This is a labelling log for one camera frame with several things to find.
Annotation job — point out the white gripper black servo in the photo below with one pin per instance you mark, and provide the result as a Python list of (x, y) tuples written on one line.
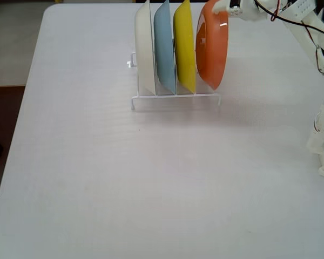
[(226, 8)]

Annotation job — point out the orange plastic plate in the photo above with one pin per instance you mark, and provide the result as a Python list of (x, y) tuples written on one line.
[(212, 54)]

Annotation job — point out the yellow plastic plate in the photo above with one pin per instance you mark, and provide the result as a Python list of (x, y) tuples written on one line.
[(185, 54)]

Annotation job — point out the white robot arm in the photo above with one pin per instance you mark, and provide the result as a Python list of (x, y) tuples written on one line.
[(310, 40)]

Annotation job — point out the blue plastic plate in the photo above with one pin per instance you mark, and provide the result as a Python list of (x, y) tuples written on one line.
[(164, 54)]

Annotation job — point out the cream plastic plate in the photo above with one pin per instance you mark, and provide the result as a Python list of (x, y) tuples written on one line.
[(144, 54)]

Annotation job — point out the brown wooden desk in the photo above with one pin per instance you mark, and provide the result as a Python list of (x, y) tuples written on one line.
[(5, 113)]

